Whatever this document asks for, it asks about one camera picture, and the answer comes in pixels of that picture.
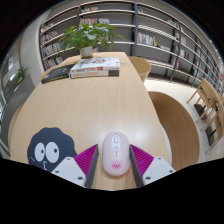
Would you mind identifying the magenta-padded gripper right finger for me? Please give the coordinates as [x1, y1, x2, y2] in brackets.
[128, 143, 177, 189]

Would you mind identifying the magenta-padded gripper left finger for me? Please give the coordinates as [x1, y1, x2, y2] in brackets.
[50, 143, 100, 190]

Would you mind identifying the pink computer mouse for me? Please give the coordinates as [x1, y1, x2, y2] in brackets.
[101, 131, 131, 177]

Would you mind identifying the dark cartoon-face mouse pad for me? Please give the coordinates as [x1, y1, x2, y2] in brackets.
[26, 126, 78, 173]

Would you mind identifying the curved wooden chair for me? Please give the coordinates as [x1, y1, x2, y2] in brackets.
[148, 91, 201, 172]
[7, 103, 26, 151]
[128, 55, 152, 84]

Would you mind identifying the group of wooden slatted chairs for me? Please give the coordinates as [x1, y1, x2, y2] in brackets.
[185, 78, 224, 154]

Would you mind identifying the black book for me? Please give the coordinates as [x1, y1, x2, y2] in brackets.
[40, 64, 76, 85]

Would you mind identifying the white book with red spine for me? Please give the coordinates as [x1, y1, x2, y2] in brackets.
[68, 69, 120, 80]

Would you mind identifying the small green floor plant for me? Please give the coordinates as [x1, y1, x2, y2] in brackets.
[14, 66, 30, 84]

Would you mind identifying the white illustrated book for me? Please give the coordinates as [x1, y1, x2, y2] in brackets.
[69, 56, 121, 74]

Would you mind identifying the green potted plant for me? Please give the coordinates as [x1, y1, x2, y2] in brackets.
[58, 22, 127, 59]

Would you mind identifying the grey bookshelf unit with books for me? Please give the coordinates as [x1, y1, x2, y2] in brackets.
[39, 0, 224, 94]

